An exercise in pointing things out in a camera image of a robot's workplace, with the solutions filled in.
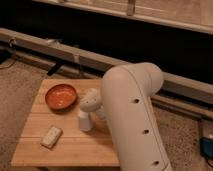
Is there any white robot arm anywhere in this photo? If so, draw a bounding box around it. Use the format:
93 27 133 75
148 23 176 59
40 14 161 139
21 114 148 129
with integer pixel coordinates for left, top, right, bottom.
79 63 173 171

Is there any white paper cup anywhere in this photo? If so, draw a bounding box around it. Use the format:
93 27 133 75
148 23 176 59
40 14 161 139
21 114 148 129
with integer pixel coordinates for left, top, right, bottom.
78 110 93 132

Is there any orange bowl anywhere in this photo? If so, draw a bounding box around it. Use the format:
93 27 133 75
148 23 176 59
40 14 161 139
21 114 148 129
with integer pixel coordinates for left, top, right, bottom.
45 84 78 110

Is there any wooden table board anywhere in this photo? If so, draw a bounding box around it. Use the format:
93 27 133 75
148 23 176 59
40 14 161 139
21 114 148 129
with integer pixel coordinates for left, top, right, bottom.
11 79 119 167

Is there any blue box on floor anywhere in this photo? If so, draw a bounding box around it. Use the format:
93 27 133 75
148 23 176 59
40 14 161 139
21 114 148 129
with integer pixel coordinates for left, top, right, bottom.
200 137 213 159

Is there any black clamp handle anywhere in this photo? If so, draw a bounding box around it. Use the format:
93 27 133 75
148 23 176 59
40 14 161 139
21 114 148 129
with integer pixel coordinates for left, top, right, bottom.
47 63 62 76

